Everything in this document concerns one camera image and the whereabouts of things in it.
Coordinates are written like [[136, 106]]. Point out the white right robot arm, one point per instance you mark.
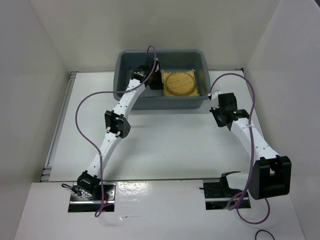
[[269, 173]]

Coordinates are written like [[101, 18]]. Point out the grey plastic bin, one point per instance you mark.
[[170, 60]]

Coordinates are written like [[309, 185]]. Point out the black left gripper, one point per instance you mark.
[[158, 86]]

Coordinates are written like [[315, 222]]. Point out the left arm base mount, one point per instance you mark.
[[82, 202]]

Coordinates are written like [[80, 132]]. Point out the square woven bamboo tray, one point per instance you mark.
[[197, 91]]

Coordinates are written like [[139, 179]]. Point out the round yellow bamboo plate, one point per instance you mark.
[[180, 83]]

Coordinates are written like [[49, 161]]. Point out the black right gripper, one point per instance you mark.
[[214, 111]]

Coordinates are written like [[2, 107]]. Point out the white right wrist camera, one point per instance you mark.
[[213, 95]]

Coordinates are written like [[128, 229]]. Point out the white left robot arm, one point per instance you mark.
[[117, 127]]

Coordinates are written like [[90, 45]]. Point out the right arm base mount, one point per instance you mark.
[[216, 196]]

